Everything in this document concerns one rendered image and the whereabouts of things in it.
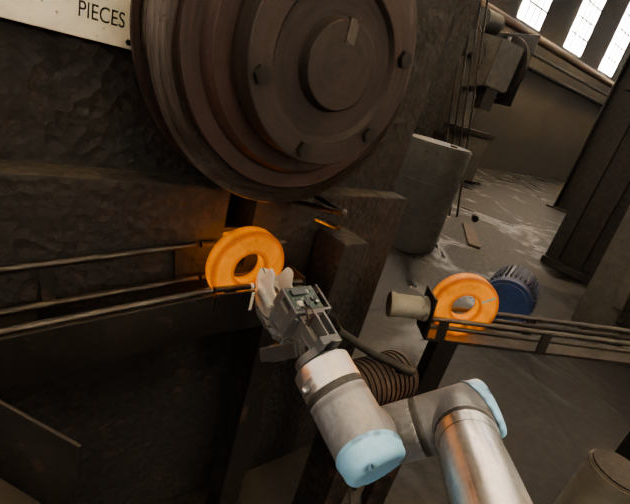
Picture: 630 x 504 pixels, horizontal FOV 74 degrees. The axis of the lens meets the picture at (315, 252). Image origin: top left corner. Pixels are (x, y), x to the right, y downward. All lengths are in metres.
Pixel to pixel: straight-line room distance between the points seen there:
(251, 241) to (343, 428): 0.37
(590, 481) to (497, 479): 0.63
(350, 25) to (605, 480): 0.98
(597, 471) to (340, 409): 0.68
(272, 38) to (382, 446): 0.52
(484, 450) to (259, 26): 0.57
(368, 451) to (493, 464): 0.14
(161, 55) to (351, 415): 0.52
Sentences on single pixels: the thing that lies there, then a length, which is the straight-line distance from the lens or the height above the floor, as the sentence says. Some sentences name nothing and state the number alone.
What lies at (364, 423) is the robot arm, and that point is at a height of 0.71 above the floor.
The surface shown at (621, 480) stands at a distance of 1.15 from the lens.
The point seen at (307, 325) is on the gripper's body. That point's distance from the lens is 0.66.
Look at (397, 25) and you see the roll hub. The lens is 0.70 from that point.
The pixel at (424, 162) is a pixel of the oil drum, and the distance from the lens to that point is 3.36.
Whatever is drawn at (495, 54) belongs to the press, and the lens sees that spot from 8.54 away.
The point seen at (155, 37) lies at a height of 1.09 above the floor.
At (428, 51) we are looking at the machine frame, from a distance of 1.11.
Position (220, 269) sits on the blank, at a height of 0.74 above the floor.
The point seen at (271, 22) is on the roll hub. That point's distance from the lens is 0.57.
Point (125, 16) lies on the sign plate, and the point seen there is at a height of 1.10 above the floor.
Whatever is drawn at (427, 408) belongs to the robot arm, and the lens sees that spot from 0.70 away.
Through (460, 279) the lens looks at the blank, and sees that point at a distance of 1.00.
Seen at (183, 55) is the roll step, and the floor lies 1.08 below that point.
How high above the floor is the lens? 1.09
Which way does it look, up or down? 22 degrees down
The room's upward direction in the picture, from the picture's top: 16 degrees clockwise
